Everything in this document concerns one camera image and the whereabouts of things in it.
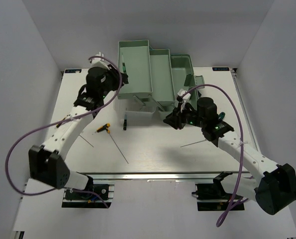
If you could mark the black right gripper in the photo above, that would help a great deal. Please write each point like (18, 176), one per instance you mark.
(172, 119)

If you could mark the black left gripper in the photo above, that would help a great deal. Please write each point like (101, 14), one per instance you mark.
(113, 72)

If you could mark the small green black precision screwdriver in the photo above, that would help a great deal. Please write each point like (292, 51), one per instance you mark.
(123, 63)

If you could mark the green plastic toolbox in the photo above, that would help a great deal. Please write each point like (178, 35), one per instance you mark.
(155, 76)

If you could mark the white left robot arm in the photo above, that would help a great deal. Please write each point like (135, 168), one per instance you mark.
(47, 161)

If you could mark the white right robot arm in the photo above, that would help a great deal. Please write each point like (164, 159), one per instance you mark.
(272, 186)

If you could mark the yellow black T-handle hex key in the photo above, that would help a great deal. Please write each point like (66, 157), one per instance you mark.
(194, 143)

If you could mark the yellow T-handle key centre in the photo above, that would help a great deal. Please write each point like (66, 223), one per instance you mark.
(106, 127)

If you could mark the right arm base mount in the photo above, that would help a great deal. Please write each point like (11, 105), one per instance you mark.
(210, 196)

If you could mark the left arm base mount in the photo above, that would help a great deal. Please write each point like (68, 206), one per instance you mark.
(72, 199)

